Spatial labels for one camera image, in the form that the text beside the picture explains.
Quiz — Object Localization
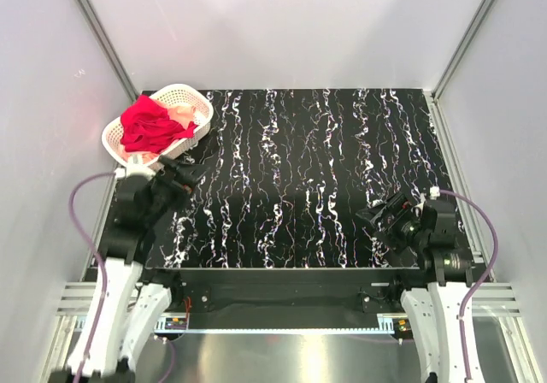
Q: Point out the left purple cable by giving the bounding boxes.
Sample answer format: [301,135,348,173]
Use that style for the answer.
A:
[69,171,125,383]

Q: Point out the red t-shirt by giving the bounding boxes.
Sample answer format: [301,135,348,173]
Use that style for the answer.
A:
[120,95,200,154]

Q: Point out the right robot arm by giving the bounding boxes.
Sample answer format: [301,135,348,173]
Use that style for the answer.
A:
[357,187,485,382]

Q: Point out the purple cable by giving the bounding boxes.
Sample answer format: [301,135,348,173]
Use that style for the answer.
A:
[435,189,500,380]
[69,171,125,383]

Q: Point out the peach t-shirt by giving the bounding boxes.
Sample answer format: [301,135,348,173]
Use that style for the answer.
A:
[121,103,203,166]

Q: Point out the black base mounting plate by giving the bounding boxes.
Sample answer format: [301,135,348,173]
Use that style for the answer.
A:
[168,268,422,330]

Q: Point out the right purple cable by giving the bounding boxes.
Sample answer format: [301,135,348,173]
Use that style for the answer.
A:
[435,189,500,380]

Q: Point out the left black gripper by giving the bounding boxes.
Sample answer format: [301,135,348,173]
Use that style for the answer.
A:
[145,155,209,224]

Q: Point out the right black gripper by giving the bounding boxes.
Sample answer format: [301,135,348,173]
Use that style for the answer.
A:
[356,191,429,256]

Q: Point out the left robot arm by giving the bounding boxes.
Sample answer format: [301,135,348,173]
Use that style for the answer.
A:
[49,156,208,382]

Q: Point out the white plastic laundry basket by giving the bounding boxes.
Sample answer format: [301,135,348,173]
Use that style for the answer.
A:
[102,84,214,171]

